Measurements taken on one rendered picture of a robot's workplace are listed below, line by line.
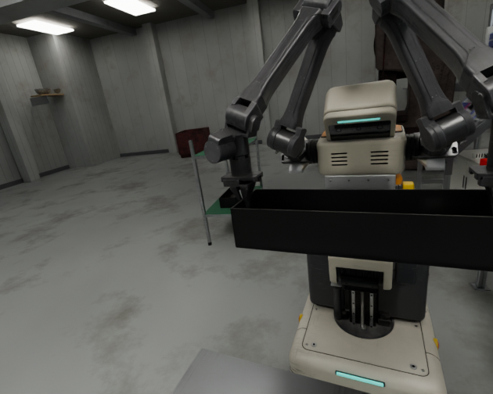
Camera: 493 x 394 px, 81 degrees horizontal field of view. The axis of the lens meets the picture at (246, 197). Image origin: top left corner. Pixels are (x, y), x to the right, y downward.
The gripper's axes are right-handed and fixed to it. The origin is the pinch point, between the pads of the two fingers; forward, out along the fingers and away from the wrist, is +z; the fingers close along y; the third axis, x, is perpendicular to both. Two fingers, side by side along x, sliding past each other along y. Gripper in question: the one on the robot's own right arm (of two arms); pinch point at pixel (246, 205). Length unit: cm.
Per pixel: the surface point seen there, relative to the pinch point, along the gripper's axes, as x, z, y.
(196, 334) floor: 49, 110, -71
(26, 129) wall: 465, -33, -895
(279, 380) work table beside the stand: -25.8, 30.6, 15.3
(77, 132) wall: 575, -5, -834
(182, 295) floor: 81, 110, -104
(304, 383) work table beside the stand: -24.9, 30.5, 20.6
